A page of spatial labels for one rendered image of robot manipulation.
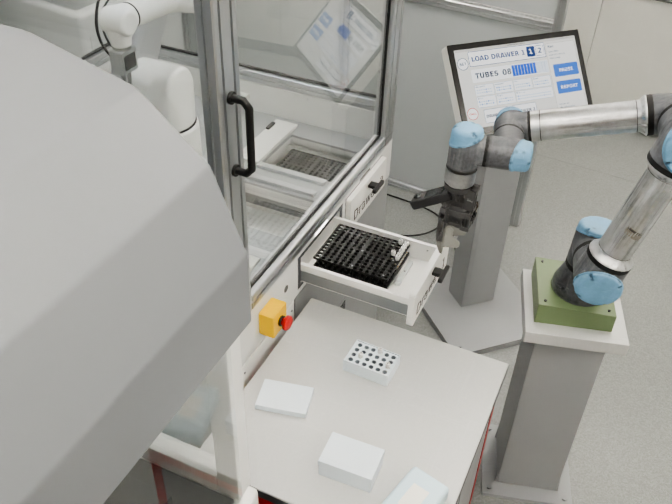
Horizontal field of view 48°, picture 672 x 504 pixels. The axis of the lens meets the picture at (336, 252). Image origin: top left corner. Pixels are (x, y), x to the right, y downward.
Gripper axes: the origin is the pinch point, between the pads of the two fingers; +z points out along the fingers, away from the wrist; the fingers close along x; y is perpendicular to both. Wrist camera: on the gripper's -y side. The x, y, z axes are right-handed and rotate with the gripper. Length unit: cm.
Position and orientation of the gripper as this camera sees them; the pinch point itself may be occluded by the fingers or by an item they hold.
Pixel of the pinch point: (440, 244)
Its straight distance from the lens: 200.0
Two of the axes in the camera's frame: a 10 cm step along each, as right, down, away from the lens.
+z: -0.4, 7.8, 6.2
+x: 4.2, -5.5, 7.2
